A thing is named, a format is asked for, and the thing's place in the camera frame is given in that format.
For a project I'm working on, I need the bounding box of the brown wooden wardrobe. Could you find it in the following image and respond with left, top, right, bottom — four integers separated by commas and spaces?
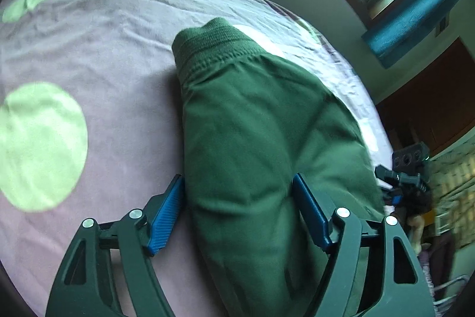
374, 37, 475, 158

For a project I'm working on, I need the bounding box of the dark green jacket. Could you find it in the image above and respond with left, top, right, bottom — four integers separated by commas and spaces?
172, 17, 387, 317

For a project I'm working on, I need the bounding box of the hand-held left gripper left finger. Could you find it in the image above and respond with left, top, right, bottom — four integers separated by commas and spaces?
45, 174, 185, 317

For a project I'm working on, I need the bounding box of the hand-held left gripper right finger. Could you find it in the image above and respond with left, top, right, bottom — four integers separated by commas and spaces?
292, 173, 436, 317

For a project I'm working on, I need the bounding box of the person's right hand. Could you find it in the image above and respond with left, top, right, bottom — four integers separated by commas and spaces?
405, 212, 425, 253

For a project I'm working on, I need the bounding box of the pink dotted bed sheet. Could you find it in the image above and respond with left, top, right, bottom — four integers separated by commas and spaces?
0, 0, 396, 317

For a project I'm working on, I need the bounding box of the blue curtain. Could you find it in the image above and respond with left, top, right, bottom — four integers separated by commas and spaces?
362, 0, 468, 70

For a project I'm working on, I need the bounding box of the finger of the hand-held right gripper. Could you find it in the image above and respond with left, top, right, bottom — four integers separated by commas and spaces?
374, 165, 406, 207

